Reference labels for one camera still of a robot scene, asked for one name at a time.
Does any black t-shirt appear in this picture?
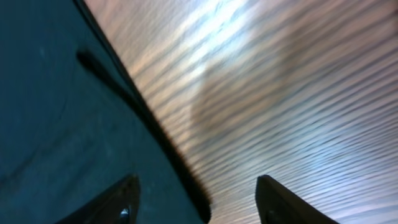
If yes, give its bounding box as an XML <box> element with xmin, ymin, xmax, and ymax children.
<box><xmin>1</xmin><ymin>1</ymin><xmax>211</xmax><ymax>223</ymax></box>

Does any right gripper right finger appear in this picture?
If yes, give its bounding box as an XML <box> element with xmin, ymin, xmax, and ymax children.
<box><xmin>255</xmin><ymin>175</ymin><xmax>337</xmax><ymax>224</ymax></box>

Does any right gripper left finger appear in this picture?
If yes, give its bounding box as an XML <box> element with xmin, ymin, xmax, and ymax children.
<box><xmin>57</xmin><ymin>175</ymin><xmax>141</xmax><ymax>224</ymax></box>

